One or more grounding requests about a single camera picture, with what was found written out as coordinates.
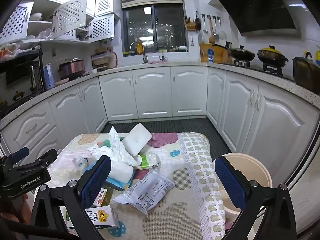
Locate white upper lattice cabinets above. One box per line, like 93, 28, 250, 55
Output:
0, 0, 120, 45

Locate black microwave oven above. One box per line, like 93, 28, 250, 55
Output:
0, 52, 44, 105

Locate hanging metal strainer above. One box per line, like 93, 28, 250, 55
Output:
212, 17, 221, 42

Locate pink rice cooker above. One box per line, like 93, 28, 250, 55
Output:
58, 59, 85, 82

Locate white packet orange logo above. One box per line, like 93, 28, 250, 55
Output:
65, 204, 121, 230

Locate wooden chopstick holder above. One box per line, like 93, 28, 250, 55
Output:
184, 16, 196, 30

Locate white lower kitchen cabinets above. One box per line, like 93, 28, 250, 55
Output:
0, 65, 320, 230

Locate dark kitchen window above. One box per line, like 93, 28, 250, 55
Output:
122, 2, 185, 55

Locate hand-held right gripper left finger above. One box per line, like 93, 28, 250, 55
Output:
26, 155, 113, 240

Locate orange box on counter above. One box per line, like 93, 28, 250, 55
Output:
199, 42, 225, 64

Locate black gas stove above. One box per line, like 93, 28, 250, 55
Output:
232, 57, 285, 77

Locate small olive box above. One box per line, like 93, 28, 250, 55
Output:
94, 187, 114, 207

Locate curved metal faucet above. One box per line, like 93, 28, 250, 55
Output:
129, 41, 148, 64

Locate small black hanging pan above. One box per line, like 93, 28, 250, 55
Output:
194, 10, 202, 32

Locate light blue packet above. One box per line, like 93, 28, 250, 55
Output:
103, 177, 137, 190

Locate green and white packet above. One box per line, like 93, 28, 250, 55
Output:
134, 152, 162, 172

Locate black pot with yellow lid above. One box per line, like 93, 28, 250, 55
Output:
257, 45, 289, 67

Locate black range hood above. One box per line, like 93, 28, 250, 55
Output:
215, 0, 304, 37

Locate white tissue paper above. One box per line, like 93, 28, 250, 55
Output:
87, 126, 143, 167

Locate white printed plastic bag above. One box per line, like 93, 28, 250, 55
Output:
113, 171, 176, 217

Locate clear plastic wrapper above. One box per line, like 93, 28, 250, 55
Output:
72, 154, 90, 169

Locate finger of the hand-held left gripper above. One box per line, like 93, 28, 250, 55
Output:
0, 147, 30, 167
29, 149, 58, 168

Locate black wok with lid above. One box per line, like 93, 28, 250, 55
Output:
229, 45, 256, 62

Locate beige round stool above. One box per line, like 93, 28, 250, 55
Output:
220, 152, 273, 215

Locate dark stock pot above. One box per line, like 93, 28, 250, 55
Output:
292, 52, 320, 93

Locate white foam block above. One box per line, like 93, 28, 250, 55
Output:
121, 123, 153, 157

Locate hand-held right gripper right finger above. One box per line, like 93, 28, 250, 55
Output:
214, 155, 304, 240

